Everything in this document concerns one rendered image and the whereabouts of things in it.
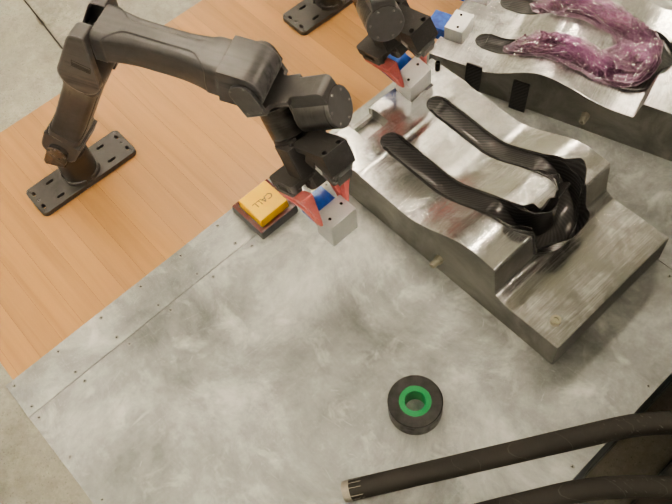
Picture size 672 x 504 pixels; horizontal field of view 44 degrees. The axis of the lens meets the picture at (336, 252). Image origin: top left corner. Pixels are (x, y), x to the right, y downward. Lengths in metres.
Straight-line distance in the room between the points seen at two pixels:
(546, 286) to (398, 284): 0.23
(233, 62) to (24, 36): 2.08
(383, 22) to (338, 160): 0.24
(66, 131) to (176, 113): 0.27
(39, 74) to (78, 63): 1.78
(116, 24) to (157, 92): 0.51
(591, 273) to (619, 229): 0.09
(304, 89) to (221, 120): 0.51
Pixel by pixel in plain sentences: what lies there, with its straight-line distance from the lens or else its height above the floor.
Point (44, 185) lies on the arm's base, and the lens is 1.57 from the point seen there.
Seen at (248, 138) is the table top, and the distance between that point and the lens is 1.52.
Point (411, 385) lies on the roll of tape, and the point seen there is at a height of 0.84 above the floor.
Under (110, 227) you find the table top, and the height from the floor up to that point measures 0.80.
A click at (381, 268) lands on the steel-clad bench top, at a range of 1.34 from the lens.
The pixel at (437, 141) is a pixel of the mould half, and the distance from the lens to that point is 1.37.
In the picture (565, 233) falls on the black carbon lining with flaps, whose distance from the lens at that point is 1.31.
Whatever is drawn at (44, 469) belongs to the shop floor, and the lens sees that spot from 2.24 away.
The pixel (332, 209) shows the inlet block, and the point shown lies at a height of 0.96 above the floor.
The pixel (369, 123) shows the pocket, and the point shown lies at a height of 0.86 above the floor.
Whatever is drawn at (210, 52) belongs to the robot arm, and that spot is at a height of 1.21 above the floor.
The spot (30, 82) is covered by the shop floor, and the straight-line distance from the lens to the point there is 2.95.
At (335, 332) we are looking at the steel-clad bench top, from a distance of 1.29.
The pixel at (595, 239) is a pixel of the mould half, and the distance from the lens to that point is 1.32.
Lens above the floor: 1.97
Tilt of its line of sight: 59 degrees down
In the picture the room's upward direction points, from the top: 10 degrees counter-clockwise
